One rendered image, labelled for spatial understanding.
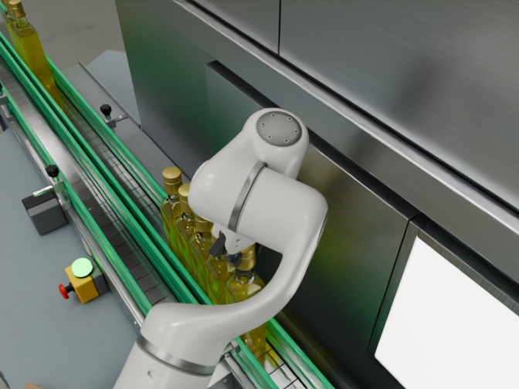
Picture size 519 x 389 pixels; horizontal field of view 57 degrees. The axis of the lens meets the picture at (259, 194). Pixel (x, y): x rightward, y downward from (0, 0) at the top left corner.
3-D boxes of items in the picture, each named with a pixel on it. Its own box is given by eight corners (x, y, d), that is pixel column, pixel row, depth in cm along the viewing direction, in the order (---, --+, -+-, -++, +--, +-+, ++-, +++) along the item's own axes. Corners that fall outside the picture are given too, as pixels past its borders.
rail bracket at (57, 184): (75, 209, 121) (59, 170, 112) (46, 222, 118) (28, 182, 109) (69, 200, 123) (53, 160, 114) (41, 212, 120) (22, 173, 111)
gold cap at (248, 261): (260, 263, 77) (260, 245, 74) (242, 274, 76) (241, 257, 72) (247, 249, 79) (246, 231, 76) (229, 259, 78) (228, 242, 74)
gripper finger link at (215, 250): (242, 212, 65) (254, 220, 70) (199, 248, 65) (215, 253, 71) (247, 218, 64) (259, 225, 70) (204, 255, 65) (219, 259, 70)
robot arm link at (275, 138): (272, 222, 44) (179, 181, 45) (255, 269, 53) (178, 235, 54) (322, 116, 53) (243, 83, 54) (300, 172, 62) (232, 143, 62)
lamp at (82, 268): (96, 272, 114) (93, 265, 112) (77, 282, 112) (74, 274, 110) (88, 260, 116) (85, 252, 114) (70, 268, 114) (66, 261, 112)
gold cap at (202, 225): (219, 227, 85) (218, 210, 82) (202, 236, 83) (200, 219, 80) (208, 215, 87) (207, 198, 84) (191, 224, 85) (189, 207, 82)
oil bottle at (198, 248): (232, 302, 101) (228, 237, 86) (210, 316, 99) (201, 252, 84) (218, 285, 105) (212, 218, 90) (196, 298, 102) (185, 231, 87)
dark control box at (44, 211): (69, 224, 134) (59, 203, 128) (40, 237, 131) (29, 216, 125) (58, 207, 139) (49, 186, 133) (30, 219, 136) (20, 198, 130)
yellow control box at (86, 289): (110, 291, 119) (103, 273, 113) (80, 306, 116) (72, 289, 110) (98, 272, 123) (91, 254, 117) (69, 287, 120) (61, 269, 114)
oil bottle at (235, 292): (267, 343, 95) (269, 279, 80) (244, 359, 92) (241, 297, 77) (249, 323, 98) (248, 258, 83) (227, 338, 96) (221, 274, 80)
